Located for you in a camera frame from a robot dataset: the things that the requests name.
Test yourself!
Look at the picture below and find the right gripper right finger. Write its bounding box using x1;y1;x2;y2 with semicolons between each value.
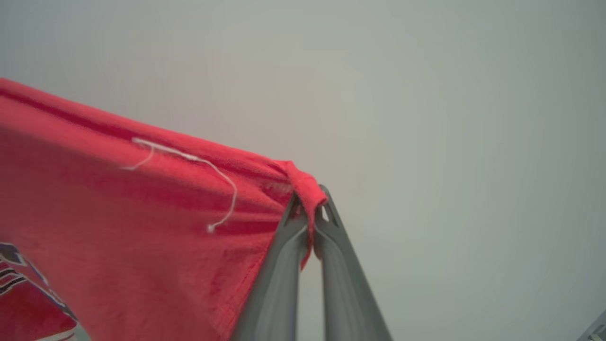
312;185;394;341

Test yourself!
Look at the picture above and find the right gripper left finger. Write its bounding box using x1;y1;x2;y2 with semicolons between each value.
230;192;313;341

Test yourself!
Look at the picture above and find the red basketball jersey white trim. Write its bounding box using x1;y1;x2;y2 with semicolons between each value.
0;78;329;341

